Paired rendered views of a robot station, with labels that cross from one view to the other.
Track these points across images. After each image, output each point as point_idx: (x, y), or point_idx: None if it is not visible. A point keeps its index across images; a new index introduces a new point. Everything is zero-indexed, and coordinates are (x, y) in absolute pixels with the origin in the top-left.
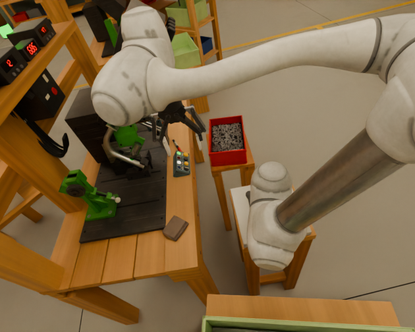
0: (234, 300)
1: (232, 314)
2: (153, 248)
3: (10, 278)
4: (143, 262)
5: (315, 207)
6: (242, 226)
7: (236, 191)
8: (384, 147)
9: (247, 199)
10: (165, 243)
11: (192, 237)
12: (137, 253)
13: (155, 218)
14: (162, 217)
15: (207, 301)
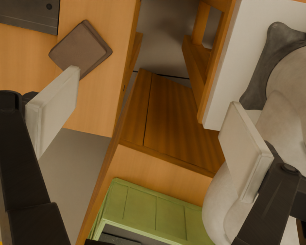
0: (153, 162)
1: (144, 175)
2: (28, 67)
3: None
4: (10, 88)
5: None
6: (219, 97)
7: (254, 5)
8: None
9: (265, 40)
10: (55, 66)
11: (112, 84)
12: None
13: (33, 0)
14: (50, 3)
15: (115, 151)
